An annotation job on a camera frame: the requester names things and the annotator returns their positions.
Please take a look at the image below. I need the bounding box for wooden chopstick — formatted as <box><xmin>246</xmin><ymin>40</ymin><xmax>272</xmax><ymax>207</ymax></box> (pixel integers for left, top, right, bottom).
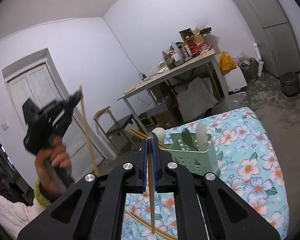
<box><xmin>79</xmin><ymin>85</ymin><xmax>100</xmax><ymax>177</ymax></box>
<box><xmin>125</xmin><ymin>210</ymin><xmax>178</xmax><ymax>240</ymax></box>
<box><xmin>147</xmin><ymin>152</ymin><xmax>156</xmax><ymax>234</ymax></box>
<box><xmin>129</xmin><ymin>128</ymin><xmax>168</xmax><ymax>149</ymax></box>

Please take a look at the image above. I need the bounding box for cream white ladle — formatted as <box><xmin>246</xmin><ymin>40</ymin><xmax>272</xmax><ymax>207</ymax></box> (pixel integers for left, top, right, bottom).
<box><xmin>152</xmin><ymin>127</ymin><xmax>166</xmax><ymax>144</ymax></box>

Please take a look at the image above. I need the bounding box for green perforated utensil holder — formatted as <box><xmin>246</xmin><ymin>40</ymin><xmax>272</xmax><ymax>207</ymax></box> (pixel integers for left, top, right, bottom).
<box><xmin>165</xmin><ymin>133</ymin><xmax>218</xmax><ymax>176</ymax></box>

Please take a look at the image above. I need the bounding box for metal utensil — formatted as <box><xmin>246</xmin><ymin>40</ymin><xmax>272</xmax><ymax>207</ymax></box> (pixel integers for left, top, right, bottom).
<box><xmin>181</xmin><ymin>128</ymin><xmax>198</xmax><ymax>151</ymax></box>

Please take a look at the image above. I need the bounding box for cream white rice paddle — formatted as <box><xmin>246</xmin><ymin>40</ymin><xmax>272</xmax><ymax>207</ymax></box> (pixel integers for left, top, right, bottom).
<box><xmin>196</xmin><ymin>122</ymin><xmax>209</xmax><ymax>152</ymax></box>

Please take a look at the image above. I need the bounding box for left forearm fluffy sleeve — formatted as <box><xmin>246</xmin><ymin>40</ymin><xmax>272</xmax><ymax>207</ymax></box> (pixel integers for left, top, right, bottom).
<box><xmin>0</xmin><ymin>179</ymin><xmax>51</xmax><ymax>239</ymax></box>

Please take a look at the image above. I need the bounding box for person's left hand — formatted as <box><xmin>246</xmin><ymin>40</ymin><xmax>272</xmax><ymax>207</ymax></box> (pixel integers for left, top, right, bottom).
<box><xmin>34</xmin><ymin>137</ymin><xmax>72</xmax><ymax>200</ymax></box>

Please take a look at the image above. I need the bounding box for wooden chair black seat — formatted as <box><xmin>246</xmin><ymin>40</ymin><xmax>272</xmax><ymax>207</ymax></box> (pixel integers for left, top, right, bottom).
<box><xmin>93</xmin><ymin>106</ymin><xmax>137</xmax><ymax>153</ymax></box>

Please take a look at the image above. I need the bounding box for white panelled door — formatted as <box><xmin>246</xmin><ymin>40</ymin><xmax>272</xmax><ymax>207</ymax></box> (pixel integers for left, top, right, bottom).
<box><xmin>6</xmin><ymin>63</ymin><xmax>102</xmax><ymax>173</ymax></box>

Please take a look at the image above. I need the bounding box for cardboard box under desk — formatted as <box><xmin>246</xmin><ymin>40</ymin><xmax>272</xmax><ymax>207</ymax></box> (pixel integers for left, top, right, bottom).
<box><xmin>154</xmin><ymin>108</ymin><xmax>183</xmax><ymax>129</ymax></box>

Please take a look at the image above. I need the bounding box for grey white sack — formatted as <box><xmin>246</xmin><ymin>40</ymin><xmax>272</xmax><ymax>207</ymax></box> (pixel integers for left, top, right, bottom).
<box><xmin>177</xmin><ymin>77</ymin><xmax>218</xmax><ymax>121</ymax></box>

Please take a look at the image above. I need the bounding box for floral blue tablecloth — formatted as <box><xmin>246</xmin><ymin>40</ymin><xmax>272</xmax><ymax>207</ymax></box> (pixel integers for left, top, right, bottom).
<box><xmin>121</xmin><ymin>107</ymin><xmax>289</xmax><ymax>239</ymax></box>

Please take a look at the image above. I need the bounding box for green jar on desk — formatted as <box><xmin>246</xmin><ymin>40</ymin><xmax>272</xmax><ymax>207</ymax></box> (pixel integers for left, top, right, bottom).
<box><xmin>166</xmin><ymin>57</ymin><xmax>176</xmax><ymax>70</ymax></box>

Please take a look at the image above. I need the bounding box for red drink bottle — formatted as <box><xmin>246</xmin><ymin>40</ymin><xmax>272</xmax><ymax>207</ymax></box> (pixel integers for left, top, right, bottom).
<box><xmin>186</xmin><ymin>35</ymin><xmax>197</xmax><ymax>55</ymax></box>

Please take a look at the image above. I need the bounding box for white box on floor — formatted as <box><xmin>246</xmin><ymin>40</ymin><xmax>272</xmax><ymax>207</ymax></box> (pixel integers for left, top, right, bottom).
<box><xmin>224</xmin><ymin>67</ymin><xmax>247</xmax><ymax>92</ymax></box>

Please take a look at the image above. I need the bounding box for white-legged wooden desk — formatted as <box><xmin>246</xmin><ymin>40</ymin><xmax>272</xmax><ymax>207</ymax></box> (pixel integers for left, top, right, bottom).
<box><xmin>118</xmin><ymin>49</ymin><xmax>230</xmax><ymax>133</ymax></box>

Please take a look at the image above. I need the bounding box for yellow plastic bag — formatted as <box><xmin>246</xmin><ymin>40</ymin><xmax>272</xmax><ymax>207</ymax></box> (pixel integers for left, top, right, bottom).
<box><xmin>219</xmin><ymin>51</ymin><xmax>237</xmax><ymax>76</ymax></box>

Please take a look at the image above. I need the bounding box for dark green bag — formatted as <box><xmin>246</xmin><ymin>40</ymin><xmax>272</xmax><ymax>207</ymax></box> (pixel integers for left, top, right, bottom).
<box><xmin>239</xmin><ymin>57</ymin><xmax>259</xmax><ymax>82</ymax></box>

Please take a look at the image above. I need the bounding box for small dark trash bin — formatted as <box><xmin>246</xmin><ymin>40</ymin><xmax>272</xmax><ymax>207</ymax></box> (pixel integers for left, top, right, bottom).
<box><xmin>280</xmin><ymin>72</ymin><xmax>300</xmax><ymax>96</ymax></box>

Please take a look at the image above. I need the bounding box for silver grey refrigerator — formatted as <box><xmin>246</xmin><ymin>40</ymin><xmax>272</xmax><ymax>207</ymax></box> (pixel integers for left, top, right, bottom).
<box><xmin>232</xmin><ymin>0</ymin><xmax>300</xmax><ymax>77</ymax></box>

